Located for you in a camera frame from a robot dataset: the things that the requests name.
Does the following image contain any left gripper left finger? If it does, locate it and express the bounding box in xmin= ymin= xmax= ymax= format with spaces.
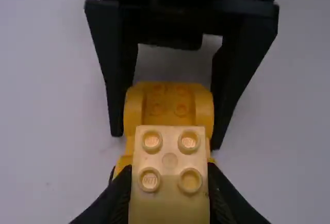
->
xmin=69 ymin=164 xmax=134 ymax=224

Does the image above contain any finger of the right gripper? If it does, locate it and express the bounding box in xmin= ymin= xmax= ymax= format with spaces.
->
xmin=203 ymin=3 xmax=281 ymax=151
xmin=84 ymin=0 xmax=153 ymax=137

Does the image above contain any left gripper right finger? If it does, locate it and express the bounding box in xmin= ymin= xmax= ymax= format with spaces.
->
xmin=206 ymin=161 xmax=261 ymax=224

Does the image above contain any yellow toy car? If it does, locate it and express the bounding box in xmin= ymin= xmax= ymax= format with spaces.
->
xmin=110 ymin=81 xmax=216 ymax=183

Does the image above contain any yellow toy brick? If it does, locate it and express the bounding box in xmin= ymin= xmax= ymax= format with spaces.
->
xmin=128 ymin=125 xmax=210 ymax=224

